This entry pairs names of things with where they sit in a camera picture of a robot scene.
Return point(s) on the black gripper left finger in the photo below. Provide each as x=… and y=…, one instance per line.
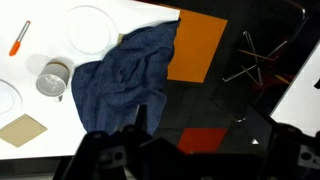
x=100, y=156

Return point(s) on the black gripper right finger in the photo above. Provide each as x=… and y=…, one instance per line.
x=293, y=156

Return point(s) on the grey pen with orange cap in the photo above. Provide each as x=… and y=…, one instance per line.
x=20, y=38

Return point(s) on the white mug with brown base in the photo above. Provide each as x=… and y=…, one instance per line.
x=53, y=81

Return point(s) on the small white side table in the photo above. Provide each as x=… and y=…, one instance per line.
x=300, y=93

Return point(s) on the blue woven cloth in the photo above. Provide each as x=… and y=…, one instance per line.
x=123, y=80

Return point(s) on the white plate at edge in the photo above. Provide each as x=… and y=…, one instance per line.
x=10, y=100

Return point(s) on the white round plate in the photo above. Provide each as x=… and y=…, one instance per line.
x=71, y=36

